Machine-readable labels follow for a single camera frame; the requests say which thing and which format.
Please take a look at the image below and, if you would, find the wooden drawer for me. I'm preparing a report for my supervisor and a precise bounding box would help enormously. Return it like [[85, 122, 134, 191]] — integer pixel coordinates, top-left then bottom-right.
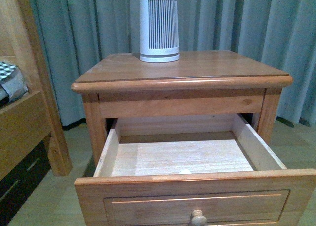
[[75, 114, 316, 226]]

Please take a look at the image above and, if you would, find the wooden nightstand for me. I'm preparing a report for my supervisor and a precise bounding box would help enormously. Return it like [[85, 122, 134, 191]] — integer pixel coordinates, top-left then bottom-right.
[[72, 51, 293, 162]]

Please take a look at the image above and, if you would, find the white cylindrical air purifier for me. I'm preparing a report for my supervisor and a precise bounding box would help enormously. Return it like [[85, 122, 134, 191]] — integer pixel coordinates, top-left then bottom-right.
[[140, 0, 180, 63]]

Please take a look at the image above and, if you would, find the grey-blue curtain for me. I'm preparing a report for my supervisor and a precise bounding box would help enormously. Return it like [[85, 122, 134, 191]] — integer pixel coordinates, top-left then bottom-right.
[[30, 0, 316, 126]]

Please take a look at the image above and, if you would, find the grey mattress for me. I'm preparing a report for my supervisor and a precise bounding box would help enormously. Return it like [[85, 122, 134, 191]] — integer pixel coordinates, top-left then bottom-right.
[[0, 68, 28, 107]]

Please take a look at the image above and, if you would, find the black white checkered bedsheet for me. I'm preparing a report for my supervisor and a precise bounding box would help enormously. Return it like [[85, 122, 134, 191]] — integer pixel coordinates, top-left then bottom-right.
[[0, 61, 19, 83]]

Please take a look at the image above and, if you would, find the wooden bed frame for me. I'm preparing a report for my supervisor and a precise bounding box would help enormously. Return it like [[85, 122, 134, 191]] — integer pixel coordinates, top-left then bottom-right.
[[0, 0, 73, 226]]

